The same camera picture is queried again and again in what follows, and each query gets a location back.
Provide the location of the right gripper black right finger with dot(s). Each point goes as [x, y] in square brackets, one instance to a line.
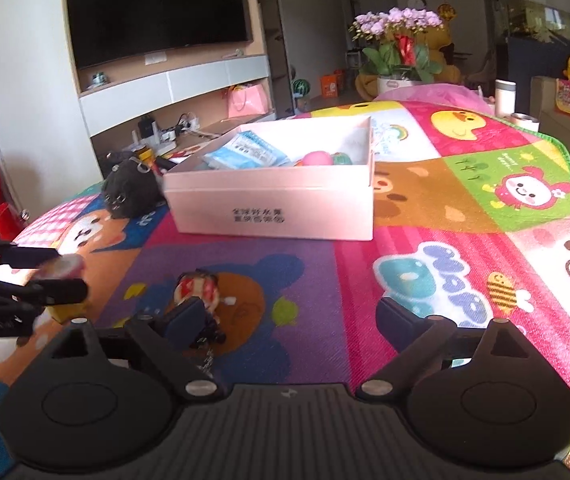
[424, 345]

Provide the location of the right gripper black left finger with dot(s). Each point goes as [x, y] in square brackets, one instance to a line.
[147, 359]

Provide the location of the small red doll figurine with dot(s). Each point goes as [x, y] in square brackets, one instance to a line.
[196, 298]

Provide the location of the black plush cat toy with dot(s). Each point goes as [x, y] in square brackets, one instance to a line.
[131, 187]

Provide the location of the colourful cartoon play mat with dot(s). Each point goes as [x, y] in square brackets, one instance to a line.
[471, 222]

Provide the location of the white wifi router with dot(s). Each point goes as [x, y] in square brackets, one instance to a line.
[149, 133]

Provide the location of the pink cardboard box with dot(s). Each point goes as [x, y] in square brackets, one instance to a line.
[316, 202]

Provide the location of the blue tissue packet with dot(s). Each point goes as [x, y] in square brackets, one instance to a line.
[245, 150]

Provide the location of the white wooden tv cabinet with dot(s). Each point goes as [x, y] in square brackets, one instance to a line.
[47, 125]

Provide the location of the pink ball in box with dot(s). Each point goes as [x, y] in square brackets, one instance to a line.
[317, 158]

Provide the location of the white thermos cup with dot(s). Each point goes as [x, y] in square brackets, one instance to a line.
[505, 97]

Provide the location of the pink gift bag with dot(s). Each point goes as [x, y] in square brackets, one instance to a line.
[246, 100]

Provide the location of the orange box on floor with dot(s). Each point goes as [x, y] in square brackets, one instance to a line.
[332, 84]

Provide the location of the black television screen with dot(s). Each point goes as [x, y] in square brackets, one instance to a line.
[102, 31]

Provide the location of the green ball on floor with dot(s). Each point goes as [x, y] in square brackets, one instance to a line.
[300, 88]

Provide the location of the yellow giant plush bear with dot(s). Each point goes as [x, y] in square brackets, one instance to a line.
[441, 49]

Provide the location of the pink orchid flower pot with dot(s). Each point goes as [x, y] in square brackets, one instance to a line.
[394, 44]

